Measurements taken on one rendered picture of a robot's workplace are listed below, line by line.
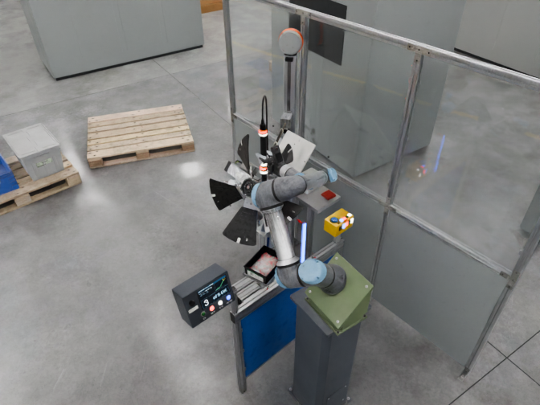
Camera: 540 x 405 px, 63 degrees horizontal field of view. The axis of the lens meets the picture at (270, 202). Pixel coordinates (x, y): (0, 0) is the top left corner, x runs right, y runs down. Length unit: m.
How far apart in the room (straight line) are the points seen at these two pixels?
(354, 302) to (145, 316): 1.98
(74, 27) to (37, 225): 3.73
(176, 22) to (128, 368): 6.04
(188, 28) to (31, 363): 6.08
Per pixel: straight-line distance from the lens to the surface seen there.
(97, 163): 5.40
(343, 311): 2.22
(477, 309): 3.09
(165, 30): 8.13
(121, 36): 7.91
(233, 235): 2.80
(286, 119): 3.06
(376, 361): 3.42
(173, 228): 4.35
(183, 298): 2.11
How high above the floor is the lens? 2.87
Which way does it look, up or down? 39 degrees down
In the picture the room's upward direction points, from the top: 1 degrees counter-clockwise
